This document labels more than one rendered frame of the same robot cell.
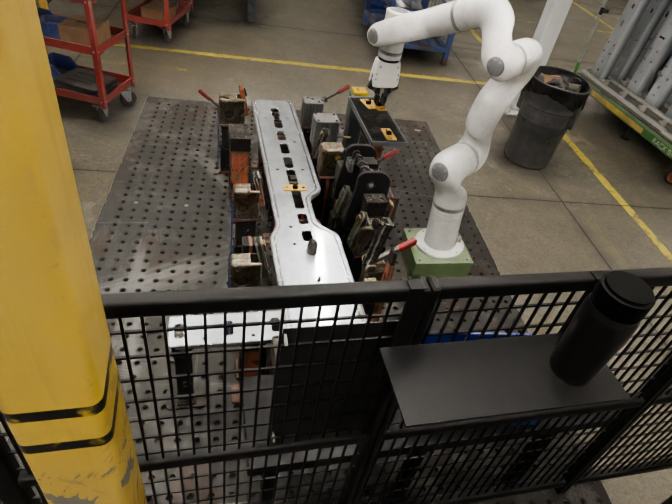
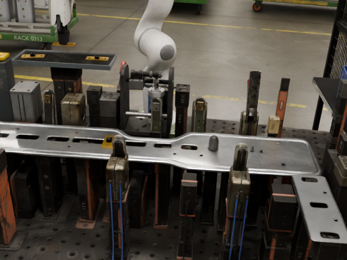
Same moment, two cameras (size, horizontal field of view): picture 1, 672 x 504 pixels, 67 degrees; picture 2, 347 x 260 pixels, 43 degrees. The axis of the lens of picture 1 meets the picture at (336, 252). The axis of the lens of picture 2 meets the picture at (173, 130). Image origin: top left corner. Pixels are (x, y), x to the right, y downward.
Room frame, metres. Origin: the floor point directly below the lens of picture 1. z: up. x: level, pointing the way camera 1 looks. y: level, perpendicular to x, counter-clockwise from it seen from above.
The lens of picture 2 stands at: (0.84, 1.26, 1.71)
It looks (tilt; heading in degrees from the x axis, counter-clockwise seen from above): 28 degrees down; 292
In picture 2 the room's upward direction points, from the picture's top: 2 degrees clockwise
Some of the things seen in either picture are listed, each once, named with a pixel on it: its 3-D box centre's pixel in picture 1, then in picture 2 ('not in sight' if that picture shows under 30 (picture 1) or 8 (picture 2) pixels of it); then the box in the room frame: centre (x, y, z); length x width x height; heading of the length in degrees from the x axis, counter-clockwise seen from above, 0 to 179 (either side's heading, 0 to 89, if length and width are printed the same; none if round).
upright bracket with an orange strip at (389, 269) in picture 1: (375, 315); (274, 143); (1.02, -0.15, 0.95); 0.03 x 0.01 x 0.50; 19
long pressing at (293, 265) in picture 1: (292, 185); (103, 143); (1.52, 0.20, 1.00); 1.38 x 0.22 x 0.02; 19
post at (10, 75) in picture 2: (350, 140); (8, 111); (2.08, 0.03, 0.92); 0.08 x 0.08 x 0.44; 19
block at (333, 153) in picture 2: not in sight; (327, 196); (0.81, -0.04, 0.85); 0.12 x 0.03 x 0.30; 109
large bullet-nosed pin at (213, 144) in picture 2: (312, 247); (213, 144); (1.18, 0.07, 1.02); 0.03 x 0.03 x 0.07
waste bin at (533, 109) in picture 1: (542, 120); not in sight; (4.09, -1.46, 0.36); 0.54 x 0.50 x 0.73; 103
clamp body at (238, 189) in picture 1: (245, 227); (119, 207); (1.39, 0.33, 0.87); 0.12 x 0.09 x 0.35; 109
